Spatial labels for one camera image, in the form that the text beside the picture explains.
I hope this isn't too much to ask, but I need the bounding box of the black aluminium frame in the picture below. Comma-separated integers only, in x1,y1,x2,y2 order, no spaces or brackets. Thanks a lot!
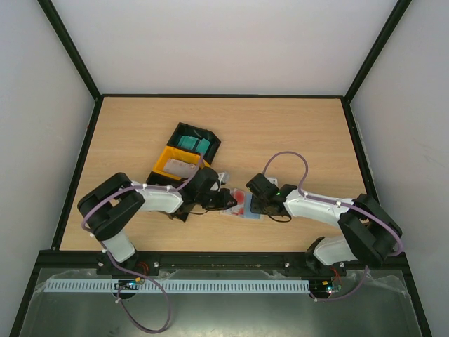
10,1,432,336

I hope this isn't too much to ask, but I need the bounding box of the black bin with teal cards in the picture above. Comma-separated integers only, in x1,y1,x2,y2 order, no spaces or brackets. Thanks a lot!
167,122,221,164

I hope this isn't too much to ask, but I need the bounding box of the light blue slotted cable duct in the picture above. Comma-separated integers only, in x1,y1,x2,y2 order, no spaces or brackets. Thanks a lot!
43,279,309,294

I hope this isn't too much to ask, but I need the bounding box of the yellow card bin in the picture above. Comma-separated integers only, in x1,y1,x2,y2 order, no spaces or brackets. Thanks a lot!
152,146,200,180

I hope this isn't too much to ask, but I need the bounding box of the red circle credit card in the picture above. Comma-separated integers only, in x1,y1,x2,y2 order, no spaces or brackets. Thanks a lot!
220,206,245,218

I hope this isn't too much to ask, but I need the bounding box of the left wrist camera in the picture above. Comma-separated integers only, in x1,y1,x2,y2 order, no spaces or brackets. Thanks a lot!
217,172,230,187

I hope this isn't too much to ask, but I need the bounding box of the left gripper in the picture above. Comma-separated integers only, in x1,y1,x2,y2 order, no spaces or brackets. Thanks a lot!
196,188,237,211

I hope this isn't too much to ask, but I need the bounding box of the black bin with red cards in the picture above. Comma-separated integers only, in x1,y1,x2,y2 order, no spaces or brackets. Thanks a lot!
145,171,189,223

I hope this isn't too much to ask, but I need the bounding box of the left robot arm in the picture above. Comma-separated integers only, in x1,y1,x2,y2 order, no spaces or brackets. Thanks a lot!
77,166,237,263

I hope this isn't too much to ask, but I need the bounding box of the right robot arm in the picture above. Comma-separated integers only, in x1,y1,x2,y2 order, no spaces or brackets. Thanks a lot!
246,173,403,275

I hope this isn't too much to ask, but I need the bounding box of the beige card holder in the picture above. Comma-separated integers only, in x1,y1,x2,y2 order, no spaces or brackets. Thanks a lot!
219,188,264,220

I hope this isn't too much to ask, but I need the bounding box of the teal card stack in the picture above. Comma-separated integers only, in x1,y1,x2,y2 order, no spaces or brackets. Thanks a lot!
177,136,210,154

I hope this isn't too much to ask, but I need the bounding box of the white card stack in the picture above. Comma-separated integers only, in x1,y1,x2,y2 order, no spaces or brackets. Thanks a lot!
162,158,197,179

